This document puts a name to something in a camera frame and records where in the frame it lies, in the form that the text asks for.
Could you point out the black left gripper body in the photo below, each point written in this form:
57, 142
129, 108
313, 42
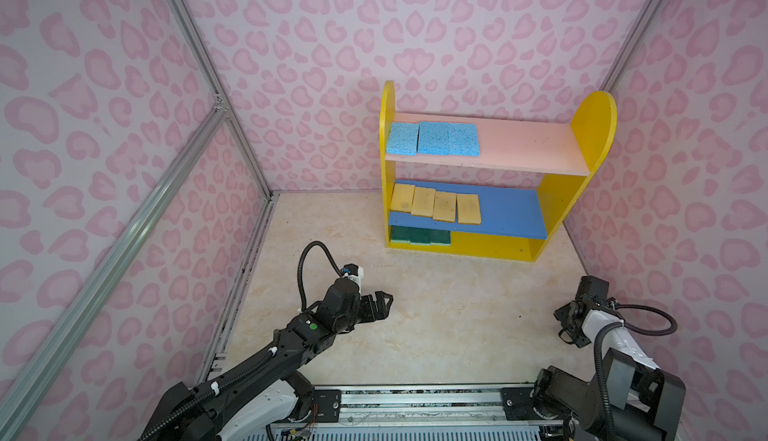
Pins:
365, 302

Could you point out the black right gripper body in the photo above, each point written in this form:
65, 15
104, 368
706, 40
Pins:
564, 314

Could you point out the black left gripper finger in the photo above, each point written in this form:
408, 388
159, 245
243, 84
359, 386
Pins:
383, 300
374, 316

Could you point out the green scouring pad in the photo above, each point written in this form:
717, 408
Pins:
400, 235
440, 238
421, 237

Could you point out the yellow sponge shelf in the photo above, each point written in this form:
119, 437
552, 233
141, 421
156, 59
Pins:
402, 198

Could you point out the yellow sponge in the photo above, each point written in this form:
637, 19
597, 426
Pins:
423, 202

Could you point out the yellow sponge floor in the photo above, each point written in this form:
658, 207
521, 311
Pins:
445, 205
468, 209

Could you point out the blue sponge floor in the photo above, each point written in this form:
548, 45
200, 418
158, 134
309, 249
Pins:
434, 139
463, 140

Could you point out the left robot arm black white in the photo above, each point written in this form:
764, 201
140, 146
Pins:
270, 363

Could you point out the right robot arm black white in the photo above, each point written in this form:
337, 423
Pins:
629, 397

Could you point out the yellow wooden shelf unit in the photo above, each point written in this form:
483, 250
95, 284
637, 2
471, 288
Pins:
485, 221

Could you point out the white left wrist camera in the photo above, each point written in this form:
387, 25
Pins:
353, 272

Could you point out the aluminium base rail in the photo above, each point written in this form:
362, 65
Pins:
451, 412

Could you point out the aluminium frame profile left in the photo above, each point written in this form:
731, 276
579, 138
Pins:
98, 98

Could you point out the aluminium frame profile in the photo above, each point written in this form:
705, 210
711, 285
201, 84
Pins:
647, 15
98, 98

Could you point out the aluminium frame profile right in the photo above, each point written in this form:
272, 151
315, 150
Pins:
647, 15

